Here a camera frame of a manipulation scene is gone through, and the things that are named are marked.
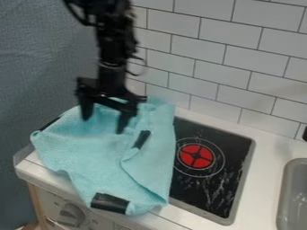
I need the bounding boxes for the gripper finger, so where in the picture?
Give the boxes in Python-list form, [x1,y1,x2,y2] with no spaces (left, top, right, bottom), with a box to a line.
[115,108,137,135]
[77,94,96,121]

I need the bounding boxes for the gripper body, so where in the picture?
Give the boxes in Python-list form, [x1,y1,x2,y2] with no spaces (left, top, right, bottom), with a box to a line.
[74,61,149,114]

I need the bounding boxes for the light blue cloth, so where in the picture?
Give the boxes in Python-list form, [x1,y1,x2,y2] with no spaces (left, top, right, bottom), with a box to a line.
[29,96,178,217]

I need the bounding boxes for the toy stove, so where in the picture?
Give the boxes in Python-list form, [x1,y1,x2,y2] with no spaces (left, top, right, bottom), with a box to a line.
[168,116,257,226]

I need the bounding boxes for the toy sink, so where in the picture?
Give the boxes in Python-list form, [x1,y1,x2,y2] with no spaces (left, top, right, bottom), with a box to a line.
[274,157,307,230]

